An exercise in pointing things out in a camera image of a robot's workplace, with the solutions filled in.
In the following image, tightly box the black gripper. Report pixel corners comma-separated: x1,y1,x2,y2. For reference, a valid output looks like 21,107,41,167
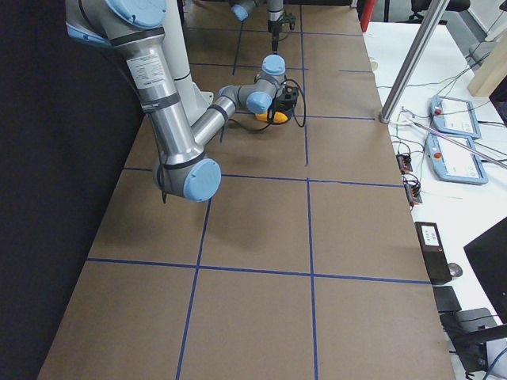
268,13,295,54
274,85,299,117

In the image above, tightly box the yellow corn cob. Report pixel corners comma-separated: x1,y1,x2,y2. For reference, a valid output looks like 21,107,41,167
255,112,289,125

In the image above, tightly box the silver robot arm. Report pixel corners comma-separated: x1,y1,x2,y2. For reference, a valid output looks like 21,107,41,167
186,1,296,55
66,1,288,202

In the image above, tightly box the upper teach pendant tablet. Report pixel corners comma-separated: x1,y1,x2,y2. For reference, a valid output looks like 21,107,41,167
429,95,482,139

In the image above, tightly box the teach pendant tablet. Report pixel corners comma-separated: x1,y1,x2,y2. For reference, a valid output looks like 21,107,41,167
429,95,482,139
425,134,488,185

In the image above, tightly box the lower teach pendant tablet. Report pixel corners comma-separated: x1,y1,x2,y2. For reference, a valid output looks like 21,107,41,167
425,134,488,185

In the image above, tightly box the silver metal rod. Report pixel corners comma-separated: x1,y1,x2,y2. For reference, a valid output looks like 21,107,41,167
412,121,507,169

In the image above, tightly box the black box with label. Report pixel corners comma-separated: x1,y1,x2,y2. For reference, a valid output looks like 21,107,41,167
414,222,452,285

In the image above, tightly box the black computer mouse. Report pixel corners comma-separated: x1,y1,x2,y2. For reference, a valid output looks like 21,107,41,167
448,263,463,279

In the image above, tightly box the black monitor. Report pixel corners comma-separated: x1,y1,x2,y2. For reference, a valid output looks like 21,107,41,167
464,218,507,323

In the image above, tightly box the black monitor stand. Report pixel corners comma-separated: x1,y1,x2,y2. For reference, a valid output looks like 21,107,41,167
433,286,506,379

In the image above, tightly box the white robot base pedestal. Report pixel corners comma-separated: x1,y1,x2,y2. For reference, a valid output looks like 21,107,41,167
164,0,217,124

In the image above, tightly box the aluminium frame post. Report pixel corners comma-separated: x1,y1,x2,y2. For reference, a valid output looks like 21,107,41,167
379,0,450,124

